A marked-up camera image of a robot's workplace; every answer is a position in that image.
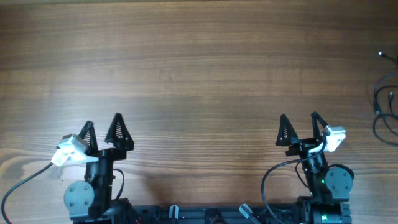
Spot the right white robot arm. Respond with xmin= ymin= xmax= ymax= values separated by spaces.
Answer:
xmin=276 ymin=112 xmax=354 ymax=223

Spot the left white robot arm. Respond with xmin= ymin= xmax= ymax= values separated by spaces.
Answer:
xmin=58 ymin=113 xmax=140 ymax=223

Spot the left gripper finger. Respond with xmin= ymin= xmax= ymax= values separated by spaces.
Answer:
xmin=104 ymin=113 xmax=134 ymax=151
xmin=78 ymin=121 xmax=98 ymax=154

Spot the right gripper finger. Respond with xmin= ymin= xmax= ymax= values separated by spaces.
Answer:
xmin=311 ymin=111 xmax=328 ymax=140
xmin=275 ymin=114 xmax=299 ymax=146

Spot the thick black usb cable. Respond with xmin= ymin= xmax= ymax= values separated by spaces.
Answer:
xmin=372 ymin=72 xmax=398 ymax=147

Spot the black aluminium base frame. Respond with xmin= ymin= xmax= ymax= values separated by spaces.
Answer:
xmin=130 ymin=203 xmax=352 ymax=224

